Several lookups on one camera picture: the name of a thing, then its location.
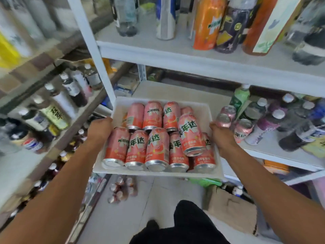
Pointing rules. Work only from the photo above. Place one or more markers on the person's left hand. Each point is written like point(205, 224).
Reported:
point(100, 130)

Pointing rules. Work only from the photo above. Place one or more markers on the person's right hand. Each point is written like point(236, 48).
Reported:
point(223, 139)

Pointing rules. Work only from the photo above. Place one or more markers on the white plastic tray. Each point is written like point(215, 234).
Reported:
point(208, 111)

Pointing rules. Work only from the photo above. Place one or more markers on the pile of red cans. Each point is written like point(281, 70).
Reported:
point(157, 147)

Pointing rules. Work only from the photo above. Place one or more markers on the person's left forearm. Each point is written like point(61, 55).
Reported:
point(50, 195)

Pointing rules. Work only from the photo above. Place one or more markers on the person's right forearm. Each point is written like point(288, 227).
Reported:
point(274, 200)

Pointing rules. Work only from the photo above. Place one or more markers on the person's dark grey trousers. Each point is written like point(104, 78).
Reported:
point(188, 226)

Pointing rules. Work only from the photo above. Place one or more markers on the tall orange drink can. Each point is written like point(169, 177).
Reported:
point(208, 25)

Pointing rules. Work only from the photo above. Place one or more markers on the green drink bottle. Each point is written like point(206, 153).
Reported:
point(240, 97)

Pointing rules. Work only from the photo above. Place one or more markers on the green packet boxes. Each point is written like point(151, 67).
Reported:
point(205, 182)

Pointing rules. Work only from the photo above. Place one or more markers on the group of capped tea bottles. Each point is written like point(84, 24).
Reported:
point(54, 113)

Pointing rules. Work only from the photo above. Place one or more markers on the orange flat box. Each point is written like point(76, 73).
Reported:
point(276, 167)

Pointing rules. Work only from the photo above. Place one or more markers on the rows of small bottles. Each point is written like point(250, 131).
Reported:
point(52, 168)

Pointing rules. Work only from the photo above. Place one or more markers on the shrink-wrapped bottle pack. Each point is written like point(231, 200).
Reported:
point(122, 190)

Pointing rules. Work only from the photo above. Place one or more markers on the plain brown cardboard box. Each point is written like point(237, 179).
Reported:
point(231, 210)

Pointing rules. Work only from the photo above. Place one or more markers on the dark purple printed bottle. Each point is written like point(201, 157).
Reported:
point(233, 27)

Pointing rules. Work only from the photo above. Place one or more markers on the clear dark-label bottle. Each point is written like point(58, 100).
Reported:
point(125, 15)
point(309, 43)

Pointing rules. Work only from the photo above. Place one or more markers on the orange white drink carton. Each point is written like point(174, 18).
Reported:
point(269, 25)

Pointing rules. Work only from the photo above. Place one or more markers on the row of tall drink bottles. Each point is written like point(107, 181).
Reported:
point(33, 22)

